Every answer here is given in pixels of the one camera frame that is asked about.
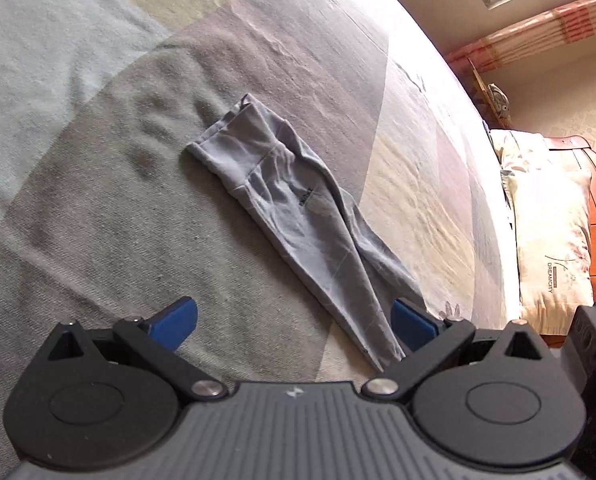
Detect grey pyjama trousers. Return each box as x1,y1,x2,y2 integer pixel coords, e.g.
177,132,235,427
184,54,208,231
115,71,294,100
187,94,425,370

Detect grey object on nightstand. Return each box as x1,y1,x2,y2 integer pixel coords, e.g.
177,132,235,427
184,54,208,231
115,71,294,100
488,82,510,122

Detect beige pillow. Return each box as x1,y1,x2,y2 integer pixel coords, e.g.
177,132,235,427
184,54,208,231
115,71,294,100
491,129,594,336

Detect wooden nightstand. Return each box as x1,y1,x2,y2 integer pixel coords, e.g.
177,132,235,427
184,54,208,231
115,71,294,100
468,58,511,129

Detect pink striped right curtain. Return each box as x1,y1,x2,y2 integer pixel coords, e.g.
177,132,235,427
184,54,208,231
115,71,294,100
444,0,596,74

